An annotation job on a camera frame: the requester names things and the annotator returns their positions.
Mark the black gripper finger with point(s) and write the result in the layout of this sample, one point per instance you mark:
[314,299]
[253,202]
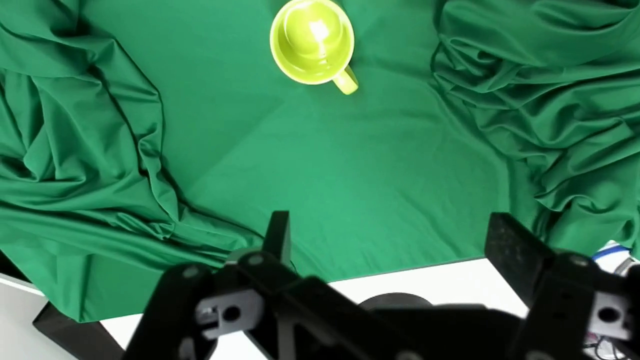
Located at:
[514,252]

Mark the yellow-green ceramic mug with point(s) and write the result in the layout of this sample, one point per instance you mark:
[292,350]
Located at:
[313,40]

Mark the green fabric cloth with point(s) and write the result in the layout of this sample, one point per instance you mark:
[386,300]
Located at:
[346,181]

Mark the black table edge bar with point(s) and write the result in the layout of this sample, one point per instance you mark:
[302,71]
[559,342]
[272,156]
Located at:
[76,330]

